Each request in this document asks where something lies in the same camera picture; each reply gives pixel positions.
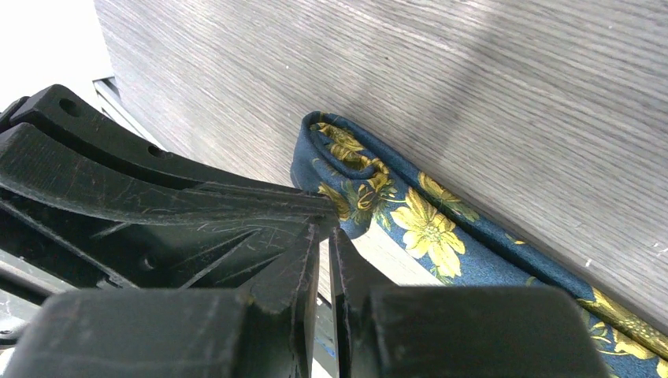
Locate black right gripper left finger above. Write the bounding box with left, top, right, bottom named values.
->
left=4, top=224, right=320, bottom=377

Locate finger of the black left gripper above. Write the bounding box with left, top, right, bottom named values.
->
left=1, top=123, right=336, bottom=288
left=1, top=84, right=289, bottom=191

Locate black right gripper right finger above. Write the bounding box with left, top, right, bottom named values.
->
left=329, top=228, right=607, bottom=377

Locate blue yellow floral tie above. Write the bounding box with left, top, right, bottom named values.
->
left=291, top=111, right=667, bottom=377

